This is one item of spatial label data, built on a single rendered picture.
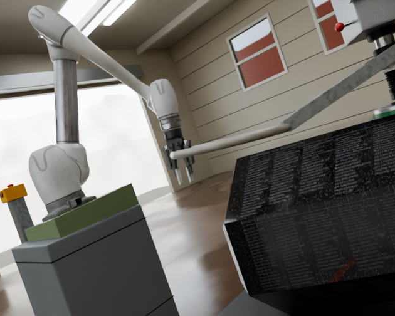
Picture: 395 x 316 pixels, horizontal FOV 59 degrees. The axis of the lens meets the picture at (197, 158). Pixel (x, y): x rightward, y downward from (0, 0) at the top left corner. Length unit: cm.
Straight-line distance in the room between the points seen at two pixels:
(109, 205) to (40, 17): 79
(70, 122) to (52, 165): 29
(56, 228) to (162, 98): 63
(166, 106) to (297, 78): 708
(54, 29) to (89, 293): 101
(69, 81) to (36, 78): 632
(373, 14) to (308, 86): 695
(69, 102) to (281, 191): 100
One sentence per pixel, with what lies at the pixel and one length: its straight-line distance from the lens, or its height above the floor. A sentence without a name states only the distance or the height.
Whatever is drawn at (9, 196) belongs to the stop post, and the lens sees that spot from 235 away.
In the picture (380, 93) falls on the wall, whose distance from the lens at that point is 780.
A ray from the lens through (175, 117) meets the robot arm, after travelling 144.
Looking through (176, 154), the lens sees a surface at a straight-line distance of 126.
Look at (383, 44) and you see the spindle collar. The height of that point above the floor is 107.
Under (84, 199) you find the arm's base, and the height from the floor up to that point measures 89.
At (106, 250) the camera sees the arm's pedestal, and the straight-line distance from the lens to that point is 135.
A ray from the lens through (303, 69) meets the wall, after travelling 832.
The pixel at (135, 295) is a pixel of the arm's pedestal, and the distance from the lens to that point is 142.
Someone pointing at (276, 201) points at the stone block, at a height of 63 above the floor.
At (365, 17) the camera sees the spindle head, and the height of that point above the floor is 117.
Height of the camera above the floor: 94
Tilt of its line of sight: 2 degrees down
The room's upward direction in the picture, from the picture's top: 19 degrees counter-clockwise
